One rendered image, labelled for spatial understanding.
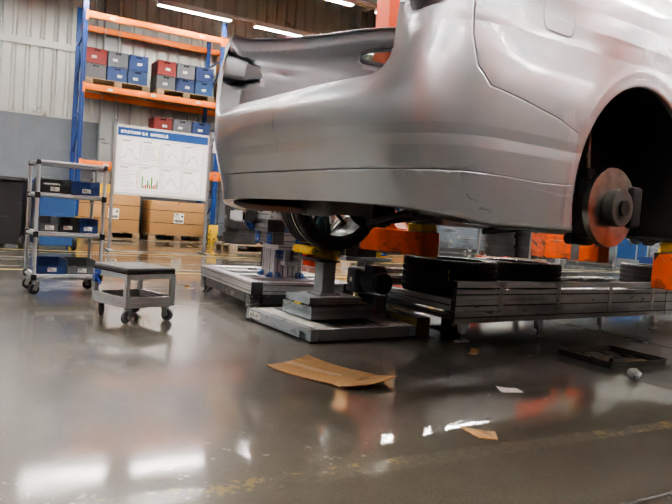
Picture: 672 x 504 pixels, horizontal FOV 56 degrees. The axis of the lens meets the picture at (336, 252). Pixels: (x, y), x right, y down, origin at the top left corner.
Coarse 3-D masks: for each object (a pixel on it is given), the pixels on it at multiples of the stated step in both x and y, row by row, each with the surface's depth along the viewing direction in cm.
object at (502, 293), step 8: (504, 288) 423; (560, 288) 456; (456, 296) 399; (464, 296) 403; (472, 296) 407; (480, 296) 411; (488, 296) 416; (496, 296) 420; (504, 296) 424; (512, 296) 429; (520, 296) 433; (528, 296) 438; (536, 296) 443; (544, 296) 448; (552, 296) 453; (560, 296) 457; (568, 296) 463; (576, 296) 469; (584, 296) 474; (592, 296) 480; (600, 296) 485; (608, 296) 491; (616, 296) 497; (624, 296) 504; (632, 296) 510; (640, 296) 516; (648, 296) 523; (656, 296) 530; (664, 296) 537; (608, 304) 491
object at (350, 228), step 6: (324, 216) 422; (336, 216) 430; (348, 216) 434; (312, 222) 395; (324, 222) 424; (342, 222) 432; (348, 222) 430; (318, 228) 398; (330, 228) 426; (336, 228) 433; (342, 228) 428; (348, 228) 423; (354, 228) 418; (360, 228) 416; (324, 234) 401; (330, 234) 422; (336, 234) 419; (342, 234) 415; (348, 234) 411
